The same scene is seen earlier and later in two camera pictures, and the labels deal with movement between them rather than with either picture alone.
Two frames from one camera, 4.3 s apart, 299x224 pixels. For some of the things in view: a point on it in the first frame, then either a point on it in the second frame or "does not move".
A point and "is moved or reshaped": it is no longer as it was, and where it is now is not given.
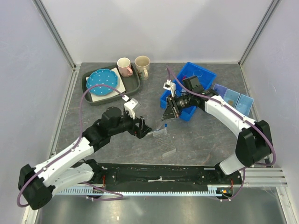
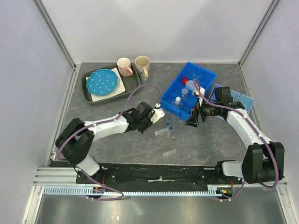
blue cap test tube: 157,129 -> 170,133
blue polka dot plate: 102,76 does not move
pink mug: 124,66 does not move
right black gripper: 171,111 -> 193,120
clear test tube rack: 164,142 does not move
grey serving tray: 130,83 does not move
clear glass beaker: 198,73 does not move
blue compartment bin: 206,79 does not move
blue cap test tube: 166,125 is moved or reshaped
